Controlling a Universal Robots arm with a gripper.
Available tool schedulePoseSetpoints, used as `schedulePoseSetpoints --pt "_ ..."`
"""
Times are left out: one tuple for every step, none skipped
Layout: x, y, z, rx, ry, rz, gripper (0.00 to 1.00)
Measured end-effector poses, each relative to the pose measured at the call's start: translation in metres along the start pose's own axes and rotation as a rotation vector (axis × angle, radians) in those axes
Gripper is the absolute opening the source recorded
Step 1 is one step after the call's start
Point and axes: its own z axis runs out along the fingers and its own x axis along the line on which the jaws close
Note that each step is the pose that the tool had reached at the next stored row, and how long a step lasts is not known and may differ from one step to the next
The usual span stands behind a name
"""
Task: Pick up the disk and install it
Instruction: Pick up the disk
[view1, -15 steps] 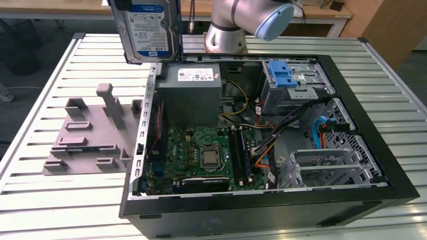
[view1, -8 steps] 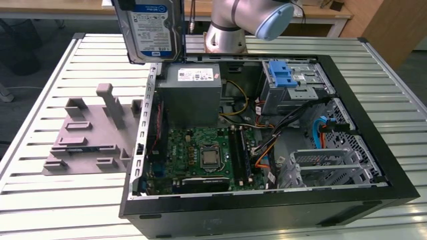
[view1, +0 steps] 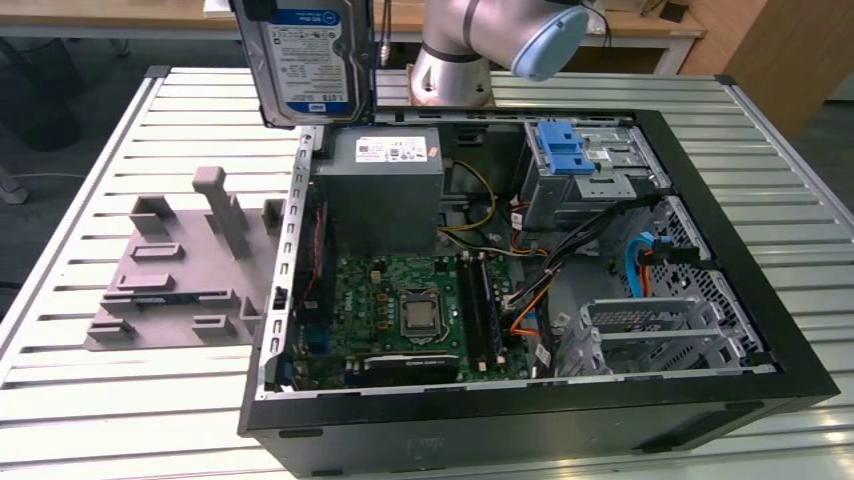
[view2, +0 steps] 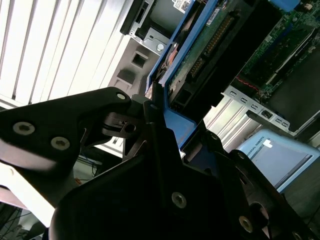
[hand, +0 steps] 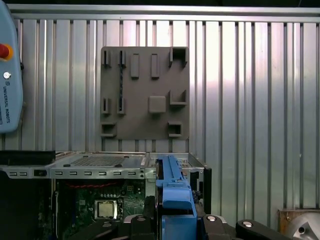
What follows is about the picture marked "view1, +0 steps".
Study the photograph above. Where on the wooden desk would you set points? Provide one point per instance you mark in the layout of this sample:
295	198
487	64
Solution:
634	30

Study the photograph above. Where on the black PC case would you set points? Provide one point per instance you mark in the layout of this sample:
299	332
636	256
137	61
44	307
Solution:
467	430

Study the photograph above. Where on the silver CPU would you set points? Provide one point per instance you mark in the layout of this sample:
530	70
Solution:
420	315

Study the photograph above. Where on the metal disk bay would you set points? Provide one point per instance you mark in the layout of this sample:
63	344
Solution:
667	334

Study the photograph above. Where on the metal optical drive cage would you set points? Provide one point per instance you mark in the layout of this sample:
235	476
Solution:
600	190

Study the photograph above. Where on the hard disk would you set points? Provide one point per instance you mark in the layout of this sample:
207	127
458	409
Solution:
307	65

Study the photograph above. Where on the blue RAM stick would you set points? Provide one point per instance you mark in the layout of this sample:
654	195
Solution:
167	299

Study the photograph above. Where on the black graphics card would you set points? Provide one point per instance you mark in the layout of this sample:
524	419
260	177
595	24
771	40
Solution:
407	370

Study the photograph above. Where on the grey power supply unit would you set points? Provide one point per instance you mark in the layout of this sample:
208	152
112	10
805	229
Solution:
380	210

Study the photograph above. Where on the green motherboard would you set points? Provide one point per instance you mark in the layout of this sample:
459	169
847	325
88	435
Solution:
360	300

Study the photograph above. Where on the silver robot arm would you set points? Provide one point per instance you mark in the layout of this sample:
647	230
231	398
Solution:
454	30

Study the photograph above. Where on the CPU socket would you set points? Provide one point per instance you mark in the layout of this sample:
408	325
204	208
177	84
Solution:
419	340

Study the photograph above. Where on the black RAM slot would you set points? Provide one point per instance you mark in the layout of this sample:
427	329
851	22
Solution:
470	310

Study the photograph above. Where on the grey parts rack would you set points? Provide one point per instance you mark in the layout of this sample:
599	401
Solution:
187	280

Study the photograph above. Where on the black office chair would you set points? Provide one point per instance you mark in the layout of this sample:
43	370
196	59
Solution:
47	100

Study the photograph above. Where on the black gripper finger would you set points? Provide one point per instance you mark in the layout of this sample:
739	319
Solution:
260	9

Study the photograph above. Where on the blue plastic drive latch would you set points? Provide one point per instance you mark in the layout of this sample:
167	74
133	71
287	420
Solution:
560	150

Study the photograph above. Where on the large white box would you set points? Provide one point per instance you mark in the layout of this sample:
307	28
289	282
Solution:
216	6

